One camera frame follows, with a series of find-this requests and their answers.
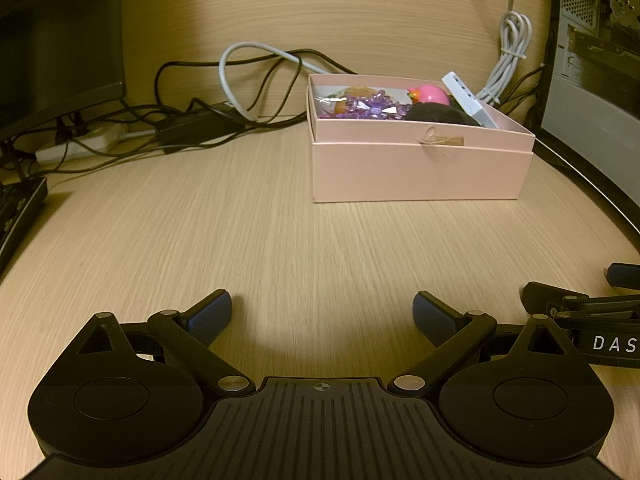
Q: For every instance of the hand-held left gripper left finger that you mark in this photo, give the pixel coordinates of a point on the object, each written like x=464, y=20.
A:
x=212, y=317

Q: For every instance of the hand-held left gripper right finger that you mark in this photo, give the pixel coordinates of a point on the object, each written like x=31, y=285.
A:
x=434, y=317

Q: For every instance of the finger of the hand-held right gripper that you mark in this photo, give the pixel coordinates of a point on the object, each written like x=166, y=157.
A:
x=555, y=295
x=626, y=276

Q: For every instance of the pink cardboard box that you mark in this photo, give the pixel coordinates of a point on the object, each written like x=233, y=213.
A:
x=415, y=175

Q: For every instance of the black plush toy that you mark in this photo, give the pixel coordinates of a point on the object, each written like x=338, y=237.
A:
x=435, y=115

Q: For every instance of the white plastic battery holder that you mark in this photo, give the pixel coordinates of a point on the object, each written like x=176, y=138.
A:
x=470, y=102

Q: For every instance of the purple crystal beads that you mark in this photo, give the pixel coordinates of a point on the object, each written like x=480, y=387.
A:
x=370, y=107

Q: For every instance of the pink toy figure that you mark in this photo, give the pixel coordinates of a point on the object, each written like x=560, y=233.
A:
x=430, y=95

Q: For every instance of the yellow pastry snack packet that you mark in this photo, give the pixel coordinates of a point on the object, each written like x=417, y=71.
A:
x=336, y=108

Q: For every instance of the black power adapter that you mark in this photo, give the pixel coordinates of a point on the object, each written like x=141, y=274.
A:
x=190, y=125

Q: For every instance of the computer case with glass panel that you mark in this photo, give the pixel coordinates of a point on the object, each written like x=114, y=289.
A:
x=590, y=85

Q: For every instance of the white power strip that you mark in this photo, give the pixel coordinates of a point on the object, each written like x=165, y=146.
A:
x=85, y=142

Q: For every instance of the black keyboard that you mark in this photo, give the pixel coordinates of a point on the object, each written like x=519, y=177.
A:
x=20, y=210

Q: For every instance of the black monitor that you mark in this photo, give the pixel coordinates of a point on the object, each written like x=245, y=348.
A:
x=50, y=35

